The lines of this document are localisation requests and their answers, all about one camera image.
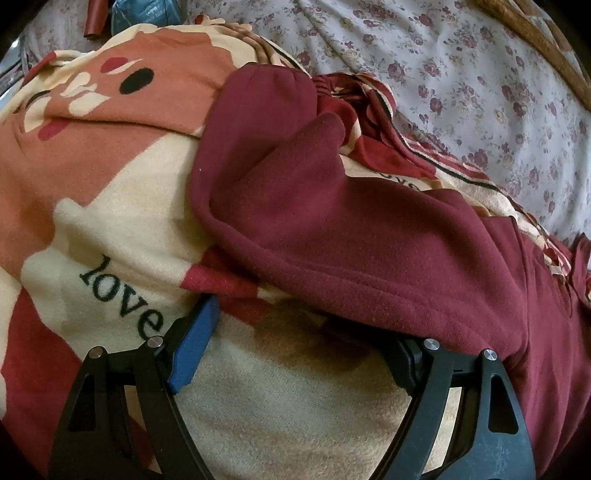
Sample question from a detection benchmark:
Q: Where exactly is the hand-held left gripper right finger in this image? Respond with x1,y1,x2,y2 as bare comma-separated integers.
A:
382,337,536,480

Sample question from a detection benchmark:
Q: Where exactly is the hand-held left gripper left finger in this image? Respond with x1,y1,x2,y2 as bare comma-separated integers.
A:
48,294,221,480

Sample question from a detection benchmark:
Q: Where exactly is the maroon fleece garment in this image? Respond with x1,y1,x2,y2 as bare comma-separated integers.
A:
188,65,591,480

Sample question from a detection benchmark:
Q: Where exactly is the printed red and cream blanket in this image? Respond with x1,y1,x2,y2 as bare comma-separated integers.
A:
0,16,591,480

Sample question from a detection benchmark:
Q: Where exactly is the floral bed sheet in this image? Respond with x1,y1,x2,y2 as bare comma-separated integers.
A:
23,0,591,250

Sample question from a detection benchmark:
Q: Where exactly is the blue plastic bag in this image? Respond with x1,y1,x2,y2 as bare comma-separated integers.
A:
110,0,185,36

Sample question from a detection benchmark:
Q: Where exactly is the reddish brown roll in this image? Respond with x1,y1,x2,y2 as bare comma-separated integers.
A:
84,0,110,38

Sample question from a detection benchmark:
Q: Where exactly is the brown quilted blanket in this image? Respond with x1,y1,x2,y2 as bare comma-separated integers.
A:
471,0,591,112

